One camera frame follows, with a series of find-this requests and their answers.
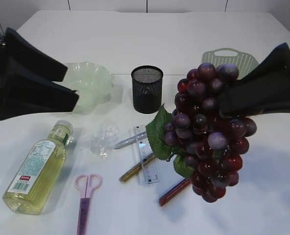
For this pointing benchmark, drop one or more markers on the yellow tea plastic bottle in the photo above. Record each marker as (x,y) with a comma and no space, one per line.
(31,187)

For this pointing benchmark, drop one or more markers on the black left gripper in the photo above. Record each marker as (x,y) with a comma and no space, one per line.
(22,93)

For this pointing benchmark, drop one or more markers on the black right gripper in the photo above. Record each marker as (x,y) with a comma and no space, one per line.
(265,89)

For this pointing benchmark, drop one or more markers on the red glitter marker pen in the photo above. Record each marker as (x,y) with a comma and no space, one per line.
(173,192)

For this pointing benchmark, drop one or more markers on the clear plastic sheet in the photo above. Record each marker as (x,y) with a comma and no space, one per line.
(102,142)

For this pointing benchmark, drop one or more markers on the light green wavy plate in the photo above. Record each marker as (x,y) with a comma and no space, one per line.
(92,82)

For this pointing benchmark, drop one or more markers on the gold glitter marker pen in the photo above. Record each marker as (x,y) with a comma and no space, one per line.
(137,168)

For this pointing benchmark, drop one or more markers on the silver glitter marker pen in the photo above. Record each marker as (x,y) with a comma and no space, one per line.
(130,140)

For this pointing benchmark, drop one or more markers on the black mesh pen cup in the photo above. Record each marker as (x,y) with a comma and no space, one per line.
(147,88)

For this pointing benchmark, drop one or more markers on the clear plastic ruler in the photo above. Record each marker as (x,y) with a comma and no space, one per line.
(146,156)

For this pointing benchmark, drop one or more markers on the light green woven basket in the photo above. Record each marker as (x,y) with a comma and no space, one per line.
(245,62)

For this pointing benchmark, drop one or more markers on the purple red grape bunch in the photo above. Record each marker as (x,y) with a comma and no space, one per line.
(204,145)

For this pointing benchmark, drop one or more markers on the pink scissors with sheath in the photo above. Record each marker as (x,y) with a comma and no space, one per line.
(86,185)

